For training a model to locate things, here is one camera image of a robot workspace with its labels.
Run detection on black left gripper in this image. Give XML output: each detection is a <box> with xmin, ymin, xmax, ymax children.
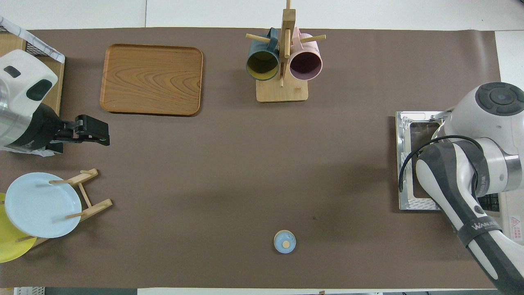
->
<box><xmin>44</xmin><ymin>114</ymin><xmax>111</xmax><ymax>154</ymax></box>

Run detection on brown table mat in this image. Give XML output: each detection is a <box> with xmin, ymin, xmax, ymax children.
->
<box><xmin>0</xmin><ymin>27</ymin><xmax>522</xmax><ymax>290</ymax></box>

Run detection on pink mug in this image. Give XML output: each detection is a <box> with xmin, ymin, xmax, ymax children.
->
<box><xmin>289</xmin><ymin>27</ymin><xmax>323</xmax><ymax>82</ymax></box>

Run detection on light blue plate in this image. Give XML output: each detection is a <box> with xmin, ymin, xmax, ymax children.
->
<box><xmin>5</xmin><ymin>172</ymin><xmax>83</xmax><ymax>239</ymax></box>

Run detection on wooden shelf with wire basket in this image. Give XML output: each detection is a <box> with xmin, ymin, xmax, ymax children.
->
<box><xmin>0</xmin><ymin>16</ymin><xmax>66</xmax><ymax>123</ymax></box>

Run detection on yellow plate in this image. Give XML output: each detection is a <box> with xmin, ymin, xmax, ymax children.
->
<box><xmin>0</xmin><ymin>193</ymin><xmax>38</xmax><ymax>263</ymax></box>

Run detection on brown wooden tray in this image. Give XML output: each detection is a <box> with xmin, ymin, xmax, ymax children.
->
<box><xmin>100</xmin><ymin>43</ymin><xmax>204</xmax><ymax>117</ymax></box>

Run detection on dark blue mug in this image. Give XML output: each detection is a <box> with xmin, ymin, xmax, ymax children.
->
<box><xmin>246</xmin><ymin>28</ymin><xmax>281</xmax><ymax>82</ymax></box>

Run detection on white checked cloth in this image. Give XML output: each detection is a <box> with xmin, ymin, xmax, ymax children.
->
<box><xmin>0</xmin><ymin>16</ymin><xmax>66</xmax><ymax>64</ymax></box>

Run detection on wooden plate rack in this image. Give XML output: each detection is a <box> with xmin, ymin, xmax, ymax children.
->
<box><xmin>14</xmin><ymin>168</ymin><xmax>113</xmax><ymax>249</ymax></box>

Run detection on wooden mug tree stand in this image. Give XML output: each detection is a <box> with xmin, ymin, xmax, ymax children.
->
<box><xmin>245</xmin><ymin>0</ymin><xmax>327</xmax><ymax>103</ymax></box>

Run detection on beige toaster oven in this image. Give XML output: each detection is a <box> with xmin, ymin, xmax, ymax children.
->
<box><xmin>395</xmin><ymin>110</ymin><xmax>524</xmax><ymax>247</ymax></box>

